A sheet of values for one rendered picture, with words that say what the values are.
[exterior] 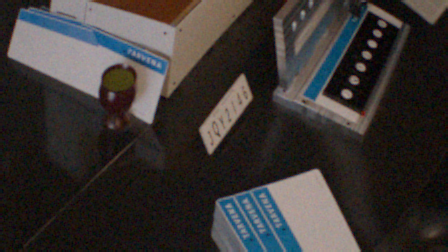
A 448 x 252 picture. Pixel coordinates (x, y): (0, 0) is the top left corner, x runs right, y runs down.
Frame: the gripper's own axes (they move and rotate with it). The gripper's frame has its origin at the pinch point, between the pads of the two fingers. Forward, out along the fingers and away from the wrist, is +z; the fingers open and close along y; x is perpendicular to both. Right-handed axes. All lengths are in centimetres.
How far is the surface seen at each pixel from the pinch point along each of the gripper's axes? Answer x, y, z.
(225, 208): -2, -74, -6
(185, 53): 21.9, -43.3, -3.7
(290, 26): 5.3, -34.8, -13.3
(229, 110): 9.9, -48.2, 0.5
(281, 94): 4.4, -37.9, 2.2
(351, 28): -0.7, -8.7, 2.1
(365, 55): -7.1, -16.7, 0.9
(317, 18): 4.8, -19.2, -5.0
